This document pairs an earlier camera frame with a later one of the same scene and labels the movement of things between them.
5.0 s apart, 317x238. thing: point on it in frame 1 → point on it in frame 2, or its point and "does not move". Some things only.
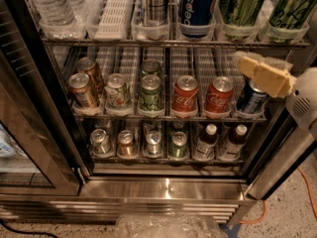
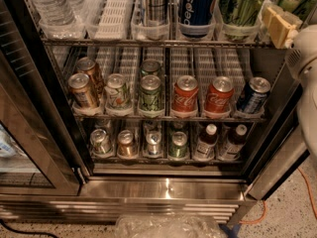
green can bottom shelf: (178, 148) does not move
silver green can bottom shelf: (100, 142) does not move
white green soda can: (118, 95) does not move
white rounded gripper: (303, 98) → (303, 55)
